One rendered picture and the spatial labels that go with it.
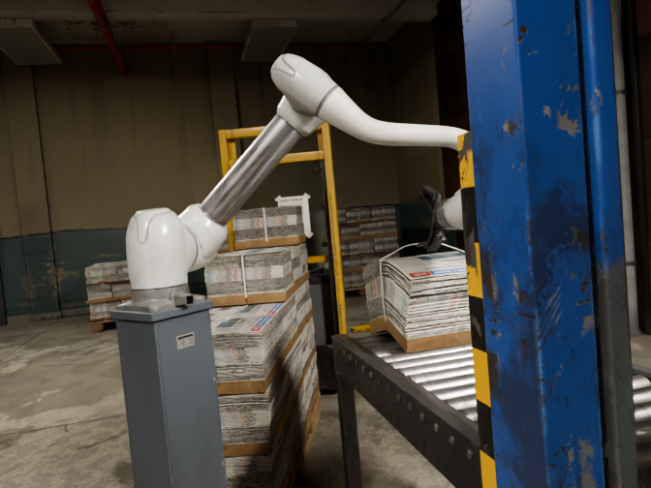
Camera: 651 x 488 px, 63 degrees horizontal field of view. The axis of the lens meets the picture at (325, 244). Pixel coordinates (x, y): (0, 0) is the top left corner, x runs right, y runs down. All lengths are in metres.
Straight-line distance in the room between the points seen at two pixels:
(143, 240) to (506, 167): 1.20
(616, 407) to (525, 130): 0.22
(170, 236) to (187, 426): 0.52
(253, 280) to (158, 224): 1.06
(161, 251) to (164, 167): 7.54
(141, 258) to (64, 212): 7.67
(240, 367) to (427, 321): 0.74
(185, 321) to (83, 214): 7.63
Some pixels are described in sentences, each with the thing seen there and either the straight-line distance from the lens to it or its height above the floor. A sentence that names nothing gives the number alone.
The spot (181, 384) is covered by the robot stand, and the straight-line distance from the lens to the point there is 1.53.
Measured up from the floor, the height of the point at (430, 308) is 0.92.
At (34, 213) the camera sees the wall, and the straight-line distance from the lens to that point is 9.15.
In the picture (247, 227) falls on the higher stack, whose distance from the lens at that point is 3.08.
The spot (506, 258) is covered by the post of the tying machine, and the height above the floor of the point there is 1.17.
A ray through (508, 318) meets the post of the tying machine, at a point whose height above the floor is 1.12.
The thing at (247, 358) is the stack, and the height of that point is 0.73.
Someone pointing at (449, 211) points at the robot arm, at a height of 1.19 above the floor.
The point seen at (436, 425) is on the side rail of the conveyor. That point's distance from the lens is 1.12.
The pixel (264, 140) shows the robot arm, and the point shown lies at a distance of 1.61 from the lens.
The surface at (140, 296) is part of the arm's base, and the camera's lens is 1.52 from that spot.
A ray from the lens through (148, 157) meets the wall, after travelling 9.04.
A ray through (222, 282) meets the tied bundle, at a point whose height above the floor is 0.95.
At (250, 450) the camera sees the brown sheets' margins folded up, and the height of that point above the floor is 0.39.
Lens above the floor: 1.21
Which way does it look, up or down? 3 degrees down
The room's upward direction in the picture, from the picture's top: 5 degrees counter-clockwise
